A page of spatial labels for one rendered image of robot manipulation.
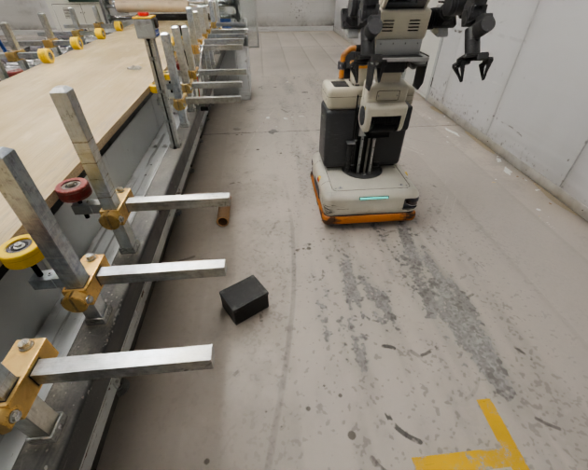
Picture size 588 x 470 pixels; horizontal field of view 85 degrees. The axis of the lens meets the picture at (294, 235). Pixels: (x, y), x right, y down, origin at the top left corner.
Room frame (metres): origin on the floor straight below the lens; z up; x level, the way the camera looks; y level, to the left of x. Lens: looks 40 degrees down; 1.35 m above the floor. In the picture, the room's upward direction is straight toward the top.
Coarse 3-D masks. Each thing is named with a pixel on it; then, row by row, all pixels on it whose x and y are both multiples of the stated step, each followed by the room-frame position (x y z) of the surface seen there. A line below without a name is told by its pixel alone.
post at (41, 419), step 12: (0, 372) 0.24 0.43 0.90; (0, 384) 0.22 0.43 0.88; (12, 384) 0.23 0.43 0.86; (0, 396) 0.21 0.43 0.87; (36, 396) 0.24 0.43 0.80; (36, 408) 0.23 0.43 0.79; (48, 408) 0.24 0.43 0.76; (24, 420) 0.21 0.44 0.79; (36, 420) 0.22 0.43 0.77; (48, 420) 0.23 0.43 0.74; (24, 432) 0.21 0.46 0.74; (36, 432) 0.21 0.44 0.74; (48, 432) 0.21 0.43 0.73
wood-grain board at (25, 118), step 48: (96, 48) 2.74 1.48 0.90; (144, 48) 2.74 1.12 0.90; (0, 96) 1.56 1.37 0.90; (48, 96) 1.56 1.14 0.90; (96, 96) 1.56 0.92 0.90; (144, 96) 1.62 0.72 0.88; (0, 144) 1.03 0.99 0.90; (48, 144) 1.03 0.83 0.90; (96, 144) 1.03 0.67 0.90; (0, 192) 0.72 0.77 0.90; (48, 192) 0.72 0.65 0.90; (0, 240) 0.53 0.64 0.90
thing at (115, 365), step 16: (112, 352) 0.29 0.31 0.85; (128, 352) 0.29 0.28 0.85; (144, 352) 0.29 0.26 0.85; (160, 352) 0.29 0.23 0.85; (176, 352) 0.29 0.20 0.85; (192, 352) 0.29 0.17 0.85; (208, 352) 0.29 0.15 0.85; (48, 368) 0.27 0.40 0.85; (64, 368) 0.27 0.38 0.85; (80, 368) 0.27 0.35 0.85; (96, 368) 0.27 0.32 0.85; (112, 368) 0.27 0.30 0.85; (128, 368) 0.27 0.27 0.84; (144, 368) 0.27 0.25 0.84; (160, 368) 0.27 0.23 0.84; (176, 368) 0.28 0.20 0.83; (192, 368) 0.28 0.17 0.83; (208, 368) 0.28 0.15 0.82
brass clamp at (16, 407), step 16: (16, 352) 0.29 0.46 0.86; (32, 352) 0.29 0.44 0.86; (48, 352) 0.30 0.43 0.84; (16, 368) 0.26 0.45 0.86; (32, 368) 0.27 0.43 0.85; (16, 384) 0.24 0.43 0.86; (32, 384) 0.25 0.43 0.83; (16, 400) 0.22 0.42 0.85; (32, 400) 0.23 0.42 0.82; (0, 416) 0.19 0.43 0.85; (16, 416) 0.20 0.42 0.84; (0, 432) 0.18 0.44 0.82
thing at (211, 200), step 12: (228, 192) 0.81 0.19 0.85; (72, 204) 0.74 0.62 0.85; (84, 204) 0.74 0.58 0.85; (96, 204) 0.75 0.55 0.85; (132, 204) 0.75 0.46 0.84; (144, 204) 0.76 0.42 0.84; (156, 204) 0.76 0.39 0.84; (168, 204) 0.76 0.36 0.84; (180, 204) 0.77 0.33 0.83; (192, 204) 0.77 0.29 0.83; (204, 204) 0.77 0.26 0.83; (216, 204) 0.78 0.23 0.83; (228, 204) 0.78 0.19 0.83
